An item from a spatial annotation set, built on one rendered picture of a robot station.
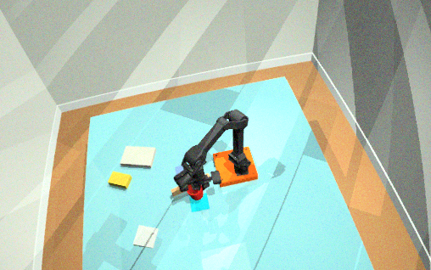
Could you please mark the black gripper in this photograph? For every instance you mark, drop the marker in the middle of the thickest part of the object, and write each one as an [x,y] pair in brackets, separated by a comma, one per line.
[204,181]

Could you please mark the yellow flat block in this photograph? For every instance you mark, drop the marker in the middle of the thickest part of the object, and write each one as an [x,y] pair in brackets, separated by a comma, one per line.
[119,180]

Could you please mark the tan wooden bar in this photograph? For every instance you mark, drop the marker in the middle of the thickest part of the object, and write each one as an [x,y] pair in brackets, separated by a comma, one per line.
[176,191]

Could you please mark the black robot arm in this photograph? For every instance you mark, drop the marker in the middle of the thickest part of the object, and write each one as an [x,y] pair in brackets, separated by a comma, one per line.
[194,158]

